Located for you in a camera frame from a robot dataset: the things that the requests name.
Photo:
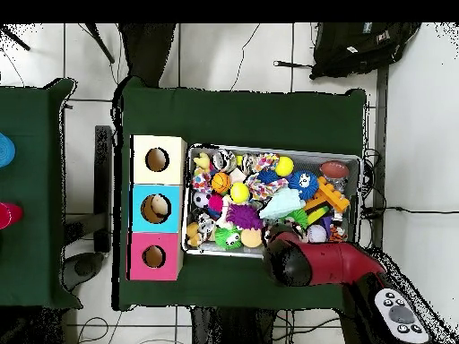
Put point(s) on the colourful polka dot cloth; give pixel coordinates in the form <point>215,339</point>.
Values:
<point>267,185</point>

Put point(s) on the mint green knitted cloth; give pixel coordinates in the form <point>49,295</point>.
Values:
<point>282,208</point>

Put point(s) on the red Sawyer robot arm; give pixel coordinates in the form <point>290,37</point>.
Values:
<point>337,261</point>

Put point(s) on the wooden box with three holes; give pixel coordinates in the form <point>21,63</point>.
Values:
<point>174,215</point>

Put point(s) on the clear mesh bin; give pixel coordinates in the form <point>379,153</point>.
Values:
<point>215,252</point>

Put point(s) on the small orange basketball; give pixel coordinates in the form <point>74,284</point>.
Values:
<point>221,183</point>

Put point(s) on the purple spiky ball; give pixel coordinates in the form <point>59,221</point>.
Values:
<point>244,215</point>

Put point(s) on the beige rounded toy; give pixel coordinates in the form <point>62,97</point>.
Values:
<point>159,208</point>

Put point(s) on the blue fuzzy toy with eyes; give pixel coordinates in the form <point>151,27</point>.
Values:
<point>304,183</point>

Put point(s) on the dark green table cloth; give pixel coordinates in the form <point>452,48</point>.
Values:
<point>36,179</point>
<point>237,115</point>

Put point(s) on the white baseball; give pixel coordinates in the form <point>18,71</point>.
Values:
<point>317,233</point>

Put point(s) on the orange plastic building block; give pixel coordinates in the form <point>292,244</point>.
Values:
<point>331,195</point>

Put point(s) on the small brown football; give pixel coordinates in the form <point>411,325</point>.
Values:
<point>335,170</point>

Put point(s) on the black backpack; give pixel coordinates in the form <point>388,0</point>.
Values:
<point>358,50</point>

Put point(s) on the red cup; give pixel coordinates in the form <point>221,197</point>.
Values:
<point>8,215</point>

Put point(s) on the blue round object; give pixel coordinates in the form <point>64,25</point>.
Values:
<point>6,150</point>

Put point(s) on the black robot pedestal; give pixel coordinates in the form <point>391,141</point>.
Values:
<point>237,330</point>

